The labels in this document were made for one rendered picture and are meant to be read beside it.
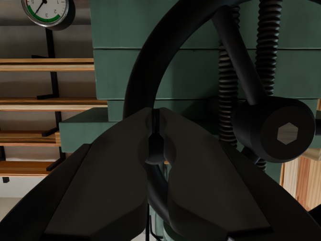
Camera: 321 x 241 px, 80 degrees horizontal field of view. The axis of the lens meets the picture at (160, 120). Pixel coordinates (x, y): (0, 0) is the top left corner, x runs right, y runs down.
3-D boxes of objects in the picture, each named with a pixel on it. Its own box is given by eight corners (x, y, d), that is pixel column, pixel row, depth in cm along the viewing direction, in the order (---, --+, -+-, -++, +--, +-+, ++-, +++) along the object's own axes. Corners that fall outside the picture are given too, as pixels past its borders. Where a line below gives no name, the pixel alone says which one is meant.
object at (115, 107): (318, 99, 37) (315, 119, 38) (259, 92, 57) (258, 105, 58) (106, 100, 35) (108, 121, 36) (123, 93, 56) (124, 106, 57)
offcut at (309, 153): (320, 146, 40) (317, 161, 41) (329, 144, 42) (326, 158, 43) (301, 140, 44) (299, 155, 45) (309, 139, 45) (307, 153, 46)
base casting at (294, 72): (339, 49, 35) (330, 99, 37) (224, 68, 91) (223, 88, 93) (89, 48, 33) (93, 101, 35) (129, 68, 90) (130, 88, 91)
